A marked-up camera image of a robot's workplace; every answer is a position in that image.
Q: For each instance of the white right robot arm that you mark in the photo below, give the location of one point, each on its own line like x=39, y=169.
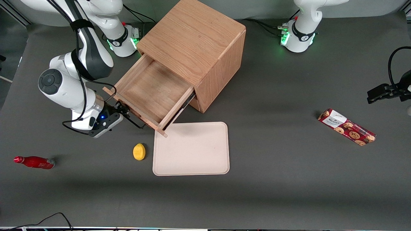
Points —
x=64, y=86

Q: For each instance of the beige rectangular plastic tray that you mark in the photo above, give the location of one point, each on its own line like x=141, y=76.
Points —
x=192, y=150

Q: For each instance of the yellow lemon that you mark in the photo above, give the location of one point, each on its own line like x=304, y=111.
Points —
x=139, y=151

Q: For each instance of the aluminium frame strut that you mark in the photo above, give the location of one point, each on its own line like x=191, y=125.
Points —
x=13, y=12

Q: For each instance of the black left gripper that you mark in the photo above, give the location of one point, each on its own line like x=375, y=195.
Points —
x=395, y=89

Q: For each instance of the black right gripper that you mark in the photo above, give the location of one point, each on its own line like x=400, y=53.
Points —
x=113, y=110

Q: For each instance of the red soda bottle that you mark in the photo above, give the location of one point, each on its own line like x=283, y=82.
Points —
x=35, y=162

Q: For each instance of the oak wooden drawer cabinet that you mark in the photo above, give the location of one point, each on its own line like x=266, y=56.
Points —
x=192, y=38

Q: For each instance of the red cookie box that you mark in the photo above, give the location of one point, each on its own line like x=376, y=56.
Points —
x=346, y=126

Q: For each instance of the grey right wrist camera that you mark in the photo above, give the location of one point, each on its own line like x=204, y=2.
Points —
x=106, y=125

